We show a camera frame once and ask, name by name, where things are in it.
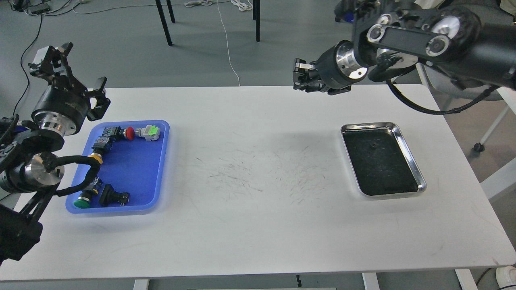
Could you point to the red push button switch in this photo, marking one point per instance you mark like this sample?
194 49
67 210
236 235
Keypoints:
116 133

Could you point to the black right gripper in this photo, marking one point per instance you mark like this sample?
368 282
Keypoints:
333 78

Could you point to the black selector switch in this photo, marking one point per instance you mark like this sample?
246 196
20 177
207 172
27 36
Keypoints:
109 196

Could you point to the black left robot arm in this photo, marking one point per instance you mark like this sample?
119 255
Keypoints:
28 162

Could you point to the black table leg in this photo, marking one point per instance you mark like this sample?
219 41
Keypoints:
165 27
256 17

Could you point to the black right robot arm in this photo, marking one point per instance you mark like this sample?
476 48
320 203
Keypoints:
390 37

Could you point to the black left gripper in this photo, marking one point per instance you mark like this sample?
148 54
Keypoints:
60 108

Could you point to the yellow push button switch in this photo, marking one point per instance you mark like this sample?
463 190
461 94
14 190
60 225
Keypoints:
101 147

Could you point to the green push button switch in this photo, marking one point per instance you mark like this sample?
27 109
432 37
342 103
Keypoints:
84 200

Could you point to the black table leg left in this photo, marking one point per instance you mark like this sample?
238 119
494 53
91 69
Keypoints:
165 27

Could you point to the silver metal tray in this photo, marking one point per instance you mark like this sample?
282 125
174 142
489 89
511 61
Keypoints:
382 162

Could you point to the green grey connector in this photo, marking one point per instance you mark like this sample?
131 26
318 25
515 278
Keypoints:
149 132

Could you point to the blue plastic tray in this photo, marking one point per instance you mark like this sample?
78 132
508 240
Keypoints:
135 167

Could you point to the black table leg right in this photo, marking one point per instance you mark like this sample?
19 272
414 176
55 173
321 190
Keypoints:
256 17

